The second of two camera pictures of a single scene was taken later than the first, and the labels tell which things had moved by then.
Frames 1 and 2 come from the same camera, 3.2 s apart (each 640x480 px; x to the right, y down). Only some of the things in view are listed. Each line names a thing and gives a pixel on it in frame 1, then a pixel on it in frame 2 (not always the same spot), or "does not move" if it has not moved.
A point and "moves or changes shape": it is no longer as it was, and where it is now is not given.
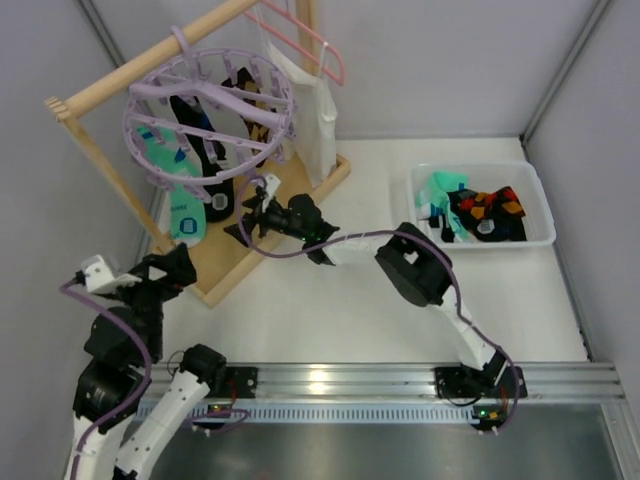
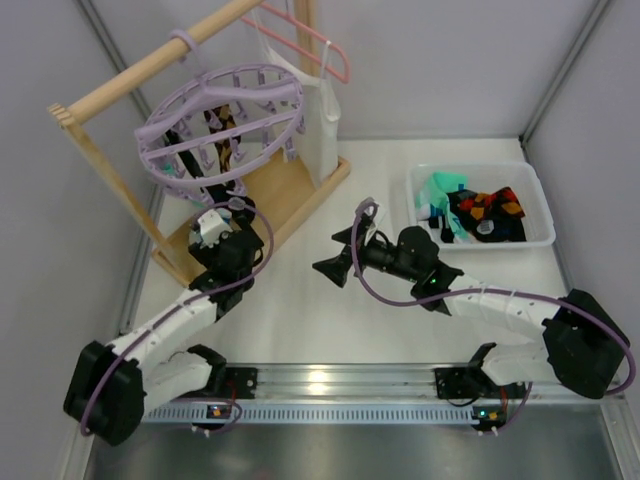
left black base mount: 241,382 does not move
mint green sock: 168,151 moves or changes shape
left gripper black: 151,280 -> 239,209
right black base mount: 455,382 does not move
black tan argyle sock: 257,130 -> 223,145
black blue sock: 219,196 moves or changes shape
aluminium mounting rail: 545,381 does not move
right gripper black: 259,218 -> 353,252
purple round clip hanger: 206,116 moves or changes shape
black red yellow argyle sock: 485,205 does not move
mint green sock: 434,191 does not move
